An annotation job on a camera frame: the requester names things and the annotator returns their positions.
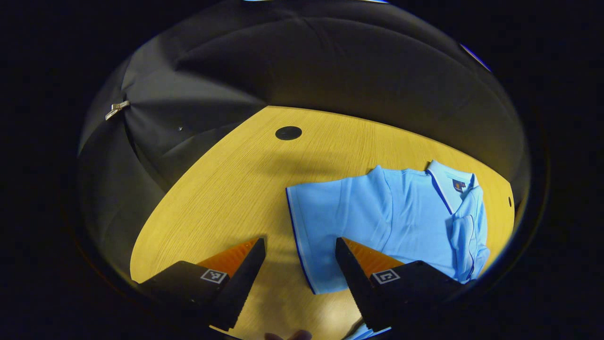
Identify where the light blue T-shirt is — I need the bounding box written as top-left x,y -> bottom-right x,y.
285,160 -> 491,340

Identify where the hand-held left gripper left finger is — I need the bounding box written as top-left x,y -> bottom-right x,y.
138,238 -> 266,332

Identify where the black backdrop cloth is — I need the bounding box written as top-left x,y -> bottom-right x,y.
78,0 -> 528,284

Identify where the white clip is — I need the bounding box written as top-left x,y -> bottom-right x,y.
105,100 -> 131,121

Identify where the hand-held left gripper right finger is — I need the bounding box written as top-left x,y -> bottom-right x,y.
335,238 -> 465,332

